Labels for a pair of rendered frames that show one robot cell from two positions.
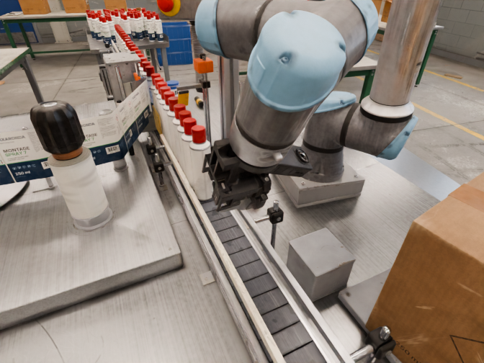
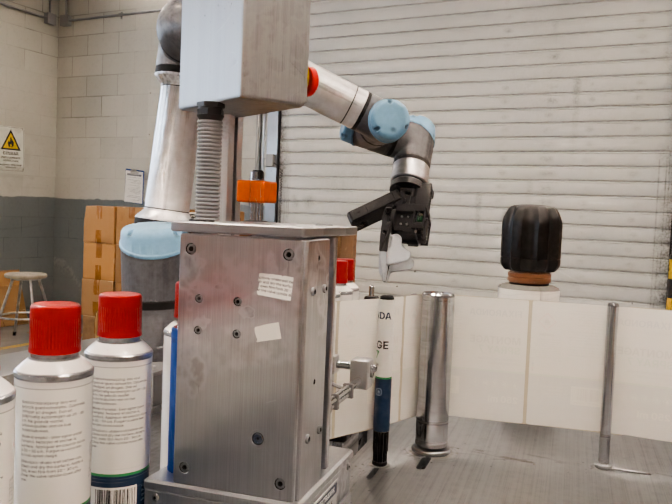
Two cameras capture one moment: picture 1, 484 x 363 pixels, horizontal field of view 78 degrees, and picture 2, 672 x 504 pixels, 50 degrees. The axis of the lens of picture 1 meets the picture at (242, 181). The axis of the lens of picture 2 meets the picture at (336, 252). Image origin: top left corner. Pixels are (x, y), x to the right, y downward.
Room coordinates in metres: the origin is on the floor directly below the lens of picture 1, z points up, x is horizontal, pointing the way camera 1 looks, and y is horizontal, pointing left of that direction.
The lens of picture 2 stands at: (1.49, 0.86, 1.15)
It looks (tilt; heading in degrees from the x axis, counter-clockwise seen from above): 3 degrees down; 223
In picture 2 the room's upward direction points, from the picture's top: 2 degrees clockwise
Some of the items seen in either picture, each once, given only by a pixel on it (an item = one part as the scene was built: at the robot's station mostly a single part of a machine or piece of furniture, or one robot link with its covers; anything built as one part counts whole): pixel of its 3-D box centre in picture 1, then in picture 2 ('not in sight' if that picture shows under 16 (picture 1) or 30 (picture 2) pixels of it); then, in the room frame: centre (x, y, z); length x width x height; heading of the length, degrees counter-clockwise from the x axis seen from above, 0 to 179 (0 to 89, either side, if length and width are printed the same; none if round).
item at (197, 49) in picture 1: (198, 56); (208, 187); (0.93, 0.13, 1.18); 0.04 x 0.04 x 0.21
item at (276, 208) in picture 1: (266, 232); not in sight; (0.47, -0.05, 0.91); 0.07 x 0.03 x 0.16; 115
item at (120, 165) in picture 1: (113, 141); (434, 372); (0.79, 0.38, 0.97); 0.05 x 0.05 x 0.19
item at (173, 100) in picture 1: (178, 130); not in sight; (0.84, 0.20, 0.98); 0.05 x 0.05 x 0.20
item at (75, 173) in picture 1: (74, 168); (527, 310); (0.55, 0.37, 1.03); 0.09 x 0.09 x 0.30
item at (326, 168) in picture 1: (320, 154); (156, 325); (0.76, -0.23, 0.94); 0.15 x 0.15 x 0.10
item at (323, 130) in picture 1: (330, 117); (155, 259); (0.76, -0.24, 1.06); 0.13 x 0.12 x 0.14; 53
